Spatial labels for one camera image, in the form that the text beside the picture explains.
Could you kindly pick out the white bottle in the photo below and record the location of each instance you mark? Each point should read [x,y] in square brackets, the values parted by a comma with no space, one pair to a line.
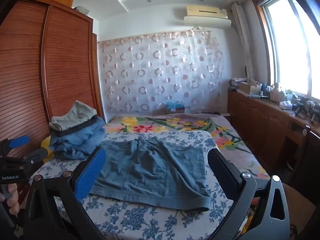
[275,92]

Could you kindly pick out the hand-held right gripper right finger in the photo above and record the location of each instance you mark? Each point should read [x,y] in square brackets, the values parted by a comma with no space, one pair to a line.
[222,172]

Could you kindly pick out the blue cloth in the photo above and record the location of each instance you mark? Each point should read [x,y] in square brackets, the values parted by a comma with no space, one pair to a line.
[175,104]

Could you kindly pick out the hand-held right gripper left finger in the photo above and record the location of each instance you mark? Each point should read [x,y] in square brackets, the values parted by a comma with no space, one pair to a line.
[92,175]

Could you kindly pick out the wooden sideboard cabinet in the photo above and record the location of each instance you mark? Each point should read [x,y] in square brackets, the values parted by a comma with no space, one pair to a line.
[262,115]

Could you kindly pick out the blue floral blanket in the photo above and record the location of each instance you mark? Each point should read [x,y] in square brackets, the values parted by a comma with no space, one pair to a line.
[150,222]

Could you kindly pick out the white air conditioner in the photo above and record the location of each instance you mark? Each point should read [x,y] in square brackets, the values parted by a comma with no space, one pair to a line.
[207,11]

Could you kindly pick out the window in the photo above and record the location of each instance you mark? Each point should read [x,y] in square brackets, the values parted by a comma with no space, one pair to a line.
[295,55]

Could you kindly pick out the light blue denim garment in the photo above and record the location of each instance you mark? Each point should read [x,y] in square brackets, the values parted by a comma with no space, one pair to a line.
[82,142]

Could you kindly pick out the teal pants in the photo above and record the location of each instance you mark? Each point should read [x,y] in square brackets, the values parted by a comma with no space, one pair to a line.
[155,170]

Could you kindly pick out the person's left hand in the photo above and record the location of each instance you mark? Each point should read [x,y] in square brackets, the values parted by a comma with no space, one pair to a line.
[11,202]

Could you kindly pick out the stack of papers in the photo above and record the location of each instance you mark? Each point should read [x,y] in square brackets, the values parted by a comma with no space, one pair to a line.
[237,82]

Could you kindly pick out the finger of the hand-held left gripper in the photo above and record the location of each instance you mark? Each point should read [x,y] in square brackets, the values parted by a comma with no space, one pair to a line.
[18,141]
[32,157]

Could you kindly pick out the yellow cloth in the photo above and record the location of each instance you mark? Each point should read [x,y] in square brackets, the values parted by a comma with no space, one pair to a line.
[46,145]

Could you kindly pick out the circle-patterned sheer curtain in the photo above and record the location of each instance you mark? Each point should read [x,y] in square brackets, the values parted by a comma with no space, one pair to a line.
[155,80]

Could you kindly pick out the open cardboard box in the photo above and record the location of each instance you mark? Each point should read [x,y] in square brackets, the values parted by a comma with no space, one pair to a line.
[248,88]

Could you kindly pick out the dark folded garment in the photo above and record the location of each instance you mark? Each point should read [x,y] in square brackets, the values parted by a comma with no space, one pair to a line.
[75,130]

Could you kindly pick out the wooden slatted wardrobe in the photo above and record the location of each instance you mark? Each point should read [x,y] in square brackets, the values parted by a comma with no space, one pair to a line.
[62,67]

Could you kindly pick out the small cardboard box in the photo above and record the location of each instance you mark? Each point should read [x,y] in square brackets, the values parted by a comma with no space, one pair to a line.
[176,111]

